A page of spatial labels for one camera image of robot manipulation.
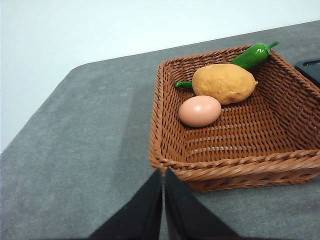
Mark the brown wicker basket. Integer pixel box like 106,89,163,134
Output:
149,44,320,193

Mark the pale brown egg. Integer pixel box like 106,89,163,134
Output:
178,95,222,128

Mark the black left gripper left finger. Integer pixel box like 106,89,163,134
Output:
88,167,164,240

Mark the black rectangular tray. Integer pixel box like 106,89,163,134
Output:
294,59,320,88

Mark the green chili pepper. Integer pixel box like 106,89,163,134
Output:
174,41,280,89

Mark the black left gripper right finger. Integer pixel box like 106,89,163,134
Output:
164,166,242,240

